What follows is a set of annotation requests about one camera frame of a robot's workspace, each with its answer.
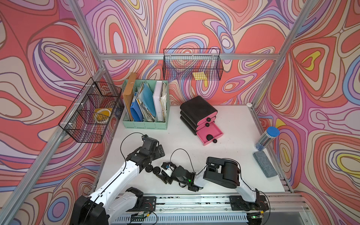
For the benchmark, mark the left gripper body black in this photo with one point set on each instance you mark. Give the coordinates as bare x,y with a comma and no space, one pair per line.
155,153

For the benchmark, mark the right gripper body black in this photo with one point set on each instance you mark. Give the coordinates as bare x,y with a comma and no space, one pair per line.
176,179

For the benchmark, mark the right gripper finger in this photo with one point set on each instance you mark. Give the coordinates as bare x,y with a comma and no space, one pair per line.
163,178
167,165

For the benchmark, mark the black round earphone case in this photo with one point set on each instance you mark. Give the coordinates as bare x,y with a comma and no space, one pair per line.
209,137
156,170
149,168

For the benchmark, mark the pink bottom drawer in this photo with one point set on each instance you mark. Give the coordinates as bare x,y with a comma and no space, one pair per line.
209,134

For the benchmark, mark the black drawer cabinet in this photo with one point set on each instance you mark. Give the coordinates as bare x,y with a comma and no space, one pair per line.
193,110

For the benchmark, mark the pink top drawer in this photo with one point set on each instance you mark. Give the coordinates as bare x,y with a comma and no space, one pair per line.
208,118

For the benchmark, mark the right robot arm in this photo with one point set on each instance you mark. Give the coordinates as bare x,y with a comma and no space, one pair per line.
224,172

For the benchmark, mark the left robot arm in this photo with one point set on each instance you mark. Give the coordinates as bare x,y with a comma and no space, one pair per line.
103,206

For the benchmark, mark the blue folder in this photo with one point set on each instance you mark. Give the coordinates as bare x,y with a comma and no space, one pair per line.
136,112

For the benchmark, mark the green file organizer box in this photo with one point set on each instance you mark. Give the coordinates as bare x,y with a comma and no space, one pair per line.
143,124

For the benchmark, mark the white binder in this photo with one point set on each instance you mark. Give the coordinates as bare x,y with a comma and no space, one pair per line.
157,101

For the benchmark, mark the teal plastic folder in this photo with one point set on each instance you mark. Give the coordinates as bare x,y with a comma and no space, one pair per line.
146,96

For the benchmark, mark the brown cardboard folder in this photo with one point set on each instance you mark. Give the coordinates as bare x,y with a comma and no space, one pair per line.
128,93

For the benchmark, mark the yellow tape roll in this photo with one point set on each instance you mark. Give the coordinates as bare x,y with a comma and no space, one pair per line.
102,115

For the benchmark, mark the grey eraser block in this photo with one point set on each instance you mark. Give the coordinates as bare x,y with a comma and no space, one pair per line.
265,164

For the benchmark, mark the yellow sticky note pad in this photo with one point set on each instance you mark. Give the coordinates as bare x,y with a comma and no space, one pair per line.
199,76

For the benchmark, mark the blue capped clear tube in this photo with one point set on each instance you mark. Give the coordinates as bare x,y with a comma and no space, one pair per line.
267,137

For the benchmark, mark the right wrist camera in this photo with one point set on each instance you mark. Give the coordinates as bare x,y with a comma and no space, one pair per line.
169,171

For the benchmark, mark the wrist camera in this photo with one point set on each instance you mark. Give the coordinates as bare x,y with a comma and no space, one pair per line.
144,137
169,171

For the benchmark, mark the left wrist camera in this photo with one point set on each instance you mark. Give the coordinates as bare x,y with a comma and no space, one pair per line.
144,137

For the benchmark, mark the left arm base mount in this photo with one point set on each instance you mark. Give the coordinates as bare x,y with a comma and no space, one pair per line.
147,203

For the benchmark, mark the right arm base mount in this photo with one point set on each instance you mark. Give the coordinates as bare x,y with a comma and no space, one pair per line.
238,204

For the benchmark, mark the black wire basket left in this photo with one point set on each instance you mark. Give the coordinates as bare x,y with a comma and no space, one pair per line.
79,122

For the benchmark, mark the black wire basket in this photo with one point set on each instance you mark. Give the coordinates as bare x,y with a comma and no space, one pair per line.
79,122
180,63

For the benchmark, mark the black wire basket back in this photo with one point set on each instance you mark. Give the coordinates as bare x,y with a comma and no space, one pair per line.
180,63

